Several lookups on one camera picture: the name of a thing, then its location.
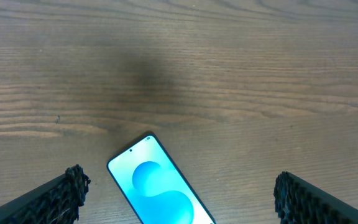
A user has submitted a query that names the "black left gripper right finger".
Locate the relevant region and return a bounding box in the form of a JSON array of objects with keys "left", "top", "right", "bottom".
[{"left": 273, "top": 171, "right": 358, "bottom": 224}]

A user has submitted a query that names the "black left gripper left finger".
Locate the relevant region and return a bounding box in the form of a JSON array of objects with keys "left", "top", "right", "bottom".
[{"left": 0, "top": 165, "right": 91, "bottom": 224}]

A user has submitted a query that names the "blue Galaxy smartphone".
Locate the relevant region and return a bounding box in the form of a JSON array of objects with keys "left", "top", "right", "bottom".
[{"left": 106, "top": 131, "right": 216, "bottom": 224}]

